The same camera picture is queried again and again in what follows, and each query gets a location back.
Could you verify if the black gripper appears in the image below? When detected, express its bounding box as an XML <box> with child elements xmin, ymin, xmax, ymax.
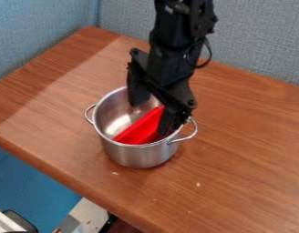
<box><xmin>127</xmin><ymin>39</ymin><xmax>198</xmax><ymax>137</ymax></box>

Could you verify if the red plastic block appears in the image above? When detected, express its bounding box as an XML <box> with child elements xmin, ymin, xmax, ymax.
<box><xmin>113</xmin><ymin>106</ymin><xmax>164</xmax><ymax>145</ymax></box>

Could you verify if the stainless steel pot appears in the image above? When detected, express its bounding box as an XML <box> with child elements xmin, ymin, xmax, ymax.
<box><xmin>84</xmin><ymin>86</ymin><xmax>198</xmax><ymax>168</ymax></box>

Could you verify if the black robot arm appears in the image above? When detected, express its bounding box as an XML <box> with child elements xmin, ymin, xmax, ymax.
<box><xmin>127</xmin><ymin>0</ymin><xmax>218</xmax><ymax>136</ymax></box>

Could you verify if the black and white object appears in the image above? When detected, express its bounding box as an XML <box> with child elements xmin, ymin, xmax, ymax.
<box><xmin>0</xmin><ymin>209</ymin><xmax>38</xmax><ymax>233</ymax></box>

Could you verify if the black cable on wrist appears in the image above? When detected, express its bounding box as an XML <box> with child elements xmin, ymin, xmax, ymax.
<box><xmin>187</xmin><ymin>37</ymin><xmax>212</xmax><ymax>69</ymax></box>

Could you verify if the white table leg frame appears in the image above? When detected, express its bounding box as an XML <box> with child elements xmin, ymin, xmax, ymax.
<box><xmin>52</xmin><ymin>198</ymin><xmax>108</xmax><ymax>233</ymax></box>

